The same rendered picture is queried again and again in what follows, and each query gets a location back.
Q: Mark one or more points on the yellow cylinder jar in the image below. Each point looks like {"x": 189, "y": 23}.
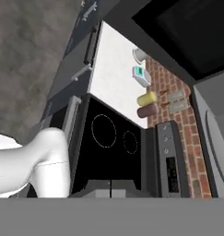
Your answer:
{"x": 146, "y": 98}

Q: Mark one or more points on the white timer with teal screen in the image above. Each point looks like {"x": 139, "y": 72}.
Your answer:
{"x": 141, "y": 75}

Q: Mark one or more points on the maroon cylinder jar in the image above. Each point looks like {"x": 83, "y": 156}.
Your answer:
{"x": 147, "y": 111}

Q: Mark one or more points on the black microwave oven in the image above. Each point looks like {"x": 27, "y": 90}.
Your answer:
{"x": 184, "y": 33}

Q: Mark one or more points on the grey range hood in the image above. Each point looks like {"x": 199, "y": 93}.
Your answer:
{"x": 213, "y": 138}

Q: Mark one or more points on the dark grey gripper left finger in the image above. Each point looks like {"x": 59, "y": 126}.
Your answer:
{"x": 102, "y": 186}

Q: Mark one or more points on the grey stove control panel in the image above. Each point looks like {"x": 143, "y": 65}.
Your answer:
{"x": 170, "y": 159}

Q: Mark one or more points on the black glass hob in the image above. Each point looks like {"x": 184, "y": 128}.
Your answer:
{"x": 110, "y": 153}

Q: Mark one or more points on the dark grey drawer front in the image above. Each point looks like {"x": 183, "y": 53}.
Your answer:
{"x": 70, "y": 73}

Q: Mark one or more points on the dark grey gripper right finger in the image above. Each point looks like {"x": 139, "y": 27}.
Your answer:
{"x": 121, "y": 186}

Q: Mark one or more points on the dark grey cupboard door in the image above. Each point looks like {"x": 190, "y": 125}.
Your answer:
{"x": 82, "y": 18}

